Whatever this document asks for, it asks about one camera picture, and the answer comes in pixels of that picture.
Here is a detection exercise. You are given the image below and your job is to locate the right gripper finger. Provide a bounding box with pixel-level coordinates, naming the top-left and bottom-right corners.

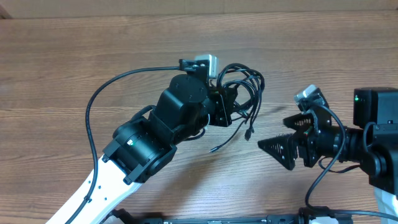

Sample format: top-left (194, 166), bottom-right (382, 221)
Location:
top-left (283, 113), bottom-right (313, 131)
top-left (257, 134), bottom-right (298, 170)

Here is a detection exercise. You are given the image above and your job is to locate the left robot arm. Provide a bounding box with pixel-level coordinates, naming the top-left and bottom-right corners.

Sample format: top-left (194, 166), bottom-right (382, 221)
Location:
top-left (49, 74), bottom-right (238, 223)

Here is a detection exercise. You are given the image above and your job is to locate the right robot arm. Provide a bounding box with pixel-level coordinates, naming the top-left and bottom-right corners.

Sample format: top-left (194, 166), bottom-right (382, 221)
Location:
top-left (258, 85), bottom-right (397, 223)

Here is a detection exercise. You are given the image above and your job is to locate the right camera cable black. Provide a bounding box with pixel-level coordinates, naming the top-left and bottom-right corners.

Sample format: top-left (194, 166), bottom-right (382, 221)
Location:
top-left (305, 103), bottom-right (397, 222)

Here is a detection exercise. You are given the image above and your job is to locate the camera cable black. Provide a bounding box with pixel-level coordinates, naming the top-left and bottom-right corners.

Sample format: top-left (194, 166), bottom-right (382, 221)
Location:
top-left (305, 103), bottom-right (397, 222)
top-left (65, 67), bottom-right (178, 224)

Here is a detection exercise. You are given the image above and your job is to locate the left camera cable black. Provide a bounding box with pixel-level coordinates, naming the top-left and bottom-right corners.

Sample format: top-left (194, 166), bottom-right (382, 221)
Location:
top-left (65, 67), bottom-right (178, 224)

